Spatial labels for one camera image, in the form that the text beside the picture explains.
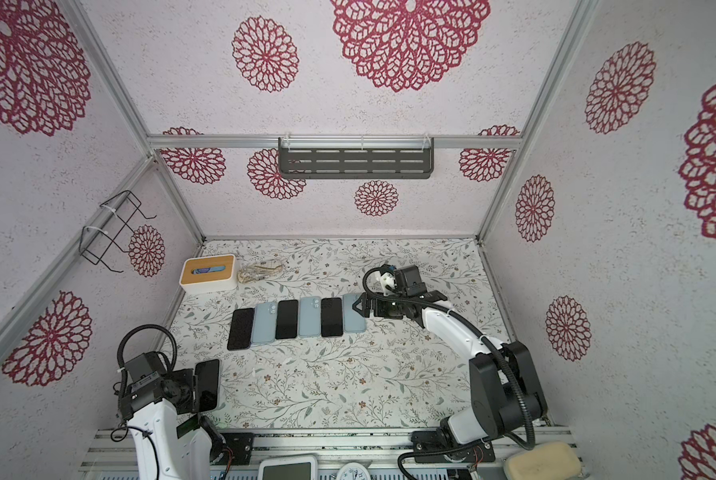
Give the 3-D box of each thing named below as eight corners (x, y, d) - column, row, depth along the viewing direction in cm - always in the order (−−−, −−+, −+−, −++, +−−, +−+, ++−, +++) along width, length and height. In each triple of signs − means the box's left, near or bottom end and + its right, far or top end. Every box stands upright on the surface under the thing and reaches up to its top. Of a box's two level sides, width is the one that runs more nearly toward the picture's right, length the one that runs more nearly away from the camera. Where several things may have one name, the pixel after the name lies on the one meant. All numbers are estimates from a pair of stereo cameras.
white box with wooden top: (183, 295, 106) (176, 285, 101) (191, 268, 114) (185, 257, 109) (236, 290, 107) (231, 280, 103) (241, 263, 115) (236, 253, 111)
